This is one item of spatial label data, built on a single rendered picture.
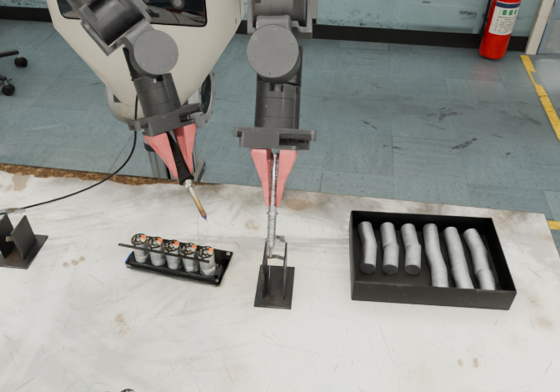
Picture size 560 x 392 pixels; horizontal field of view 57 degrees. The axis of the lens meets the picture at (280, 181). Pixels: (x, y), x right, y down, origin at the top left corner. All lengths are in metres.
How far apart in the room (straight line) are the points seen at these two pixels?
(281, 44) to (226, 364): 0.44
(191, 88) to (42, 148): 1.57
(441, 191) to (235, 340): 1.58
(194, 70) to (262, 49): 0.52
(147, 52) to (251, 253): 0.38
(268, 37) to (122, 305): 0.48
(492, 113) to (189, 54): 2.01
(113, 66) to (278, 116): 0.58
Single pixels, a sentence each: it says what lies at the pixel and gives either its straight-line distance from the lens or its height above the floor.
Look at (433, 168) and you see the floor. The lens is 2.36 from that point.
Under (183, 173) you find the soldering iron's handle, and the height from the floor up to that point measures 0.91.
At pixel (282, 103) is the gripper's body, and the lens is 0.64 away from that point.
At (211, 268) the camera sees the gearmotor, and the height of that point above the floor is 0.79.
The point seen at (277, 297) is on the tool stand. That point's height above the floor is 0.75.
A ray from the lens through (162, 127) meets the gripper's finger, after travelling 0.77.
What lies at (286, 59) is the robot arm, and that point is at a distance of 0.57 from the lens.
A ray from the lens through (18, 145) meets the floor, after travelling 2.68.
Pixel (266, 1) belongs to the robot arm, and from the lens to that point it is 0.66.
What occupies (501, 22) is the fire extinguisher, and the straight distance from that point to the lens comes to 3.24.
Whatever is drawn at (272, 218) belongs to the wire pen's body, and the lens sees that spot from 0.67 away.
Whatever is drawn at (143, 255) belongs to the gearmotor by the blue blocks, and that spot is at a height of 0.79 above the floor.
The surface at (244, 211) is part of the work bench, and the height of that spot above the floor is 0.75.
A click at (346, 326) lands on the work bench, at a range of 0.80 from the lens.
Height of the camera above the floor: 1.41
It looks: 40 degrees down
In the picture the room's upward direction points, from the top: straight up
